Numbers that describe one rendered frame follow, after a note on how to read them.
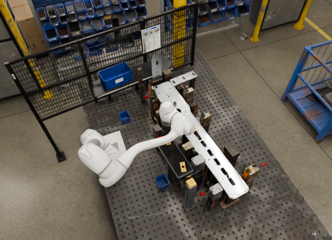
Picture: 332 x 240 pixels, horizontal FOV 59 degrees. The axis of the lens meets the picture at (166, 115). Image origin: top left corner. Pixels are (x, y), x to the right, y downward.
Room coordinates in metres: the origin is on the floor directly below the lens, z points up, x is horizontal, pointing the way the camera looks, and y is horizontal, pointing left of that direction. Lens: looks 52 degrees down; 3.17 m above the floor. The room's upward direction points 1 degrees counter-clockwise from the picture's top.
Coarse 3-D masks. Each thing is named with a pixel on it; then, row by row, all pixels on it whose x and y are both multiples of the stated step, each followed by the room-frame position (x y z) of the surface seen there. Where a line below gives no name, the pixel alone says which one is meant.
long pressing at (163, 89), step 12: (168, 84) 2.12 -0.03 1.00; (180, 96) 1.95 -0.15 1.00; (180, 108) 1.80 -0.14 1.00; (192, 120) 1.64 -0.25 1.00; (204, 132) 1.51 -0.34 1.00; (204, 156) 1.26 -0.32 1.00; (216, 156) 1.26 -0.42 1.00; (216, 168) 1.14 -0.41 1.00; (228, 168) 1.14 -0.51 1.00; (228, 180) 1.03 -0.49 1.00; (240, 180) 1.03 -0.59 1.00; (228, 192) 0.93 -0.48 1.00; (240, 192) 0.93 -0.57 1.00
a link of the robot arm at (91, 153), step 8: (88, 136) 1.36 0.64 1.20; (96, 136) 1.35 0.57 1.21; (88, 144) 1.02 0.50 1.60; (96, 144) 1.16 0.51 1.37; (104, 144) 1.32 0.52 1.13; (80, 152) 0.96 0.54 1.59; (88, 152) 0.96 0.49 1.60; (96, 152) 0.97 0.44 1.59; (104, 152) 1.00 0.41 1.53; (88, 160) 0.92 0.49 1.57; (96, 160) 0.92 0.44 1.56; (104, 160) 0.93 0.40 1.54; (96, 168) 0.88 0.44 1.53; (104, 168) 0.89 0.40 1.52
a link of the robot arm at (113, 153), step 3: (108, 147) 1.32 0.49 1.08; (111, 147) 1.33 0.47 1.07; (114, 147) 1.35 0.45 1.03; (105, 150) 1.29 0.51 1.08; (108, 150) 1.30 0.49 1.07; (111, 150) 1.29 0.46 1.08; (114, 150) 1.30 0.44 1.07; (117, 150) 1.32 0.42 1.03; (108, 153) 1.26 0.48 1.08; (111, 153) 1.26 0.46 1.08; (114, 153) 1.27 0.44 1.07; (117, 153) 1.28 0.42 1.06; (120, 153) 1.31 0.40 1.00; (108, 156) 1.24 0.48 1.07; (111, 156) 1.24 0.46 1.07; (114, 156) 1.24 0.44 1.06; (117, 156) 1.25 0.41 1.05; (111, 159) 1.22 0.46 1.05; (114, 159) 1.23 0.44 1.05
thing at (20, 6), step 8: (8, 0) 4.25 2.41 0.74; (16, 0) 4.25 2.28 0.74; (24, 0) 4.25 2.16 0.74; (16, 8) 4.02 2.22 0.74; (24, 8) 4.02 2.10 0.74; (16, 16) 3.82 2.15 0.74; (24, 16) 3.82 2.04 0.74; (32, 16) 3.81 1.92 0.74; (24, 24) 3.72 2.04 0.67; (32, 24) 3.77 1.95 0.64; (24, 32) 3.70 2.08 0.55; (32, 32) 3.75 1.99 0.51; (32, 40) 3.73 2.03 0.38; (40, 40) 3.77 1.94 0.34; (32, 48) 3.70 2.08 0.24; (40, 48) 3.75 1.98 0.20
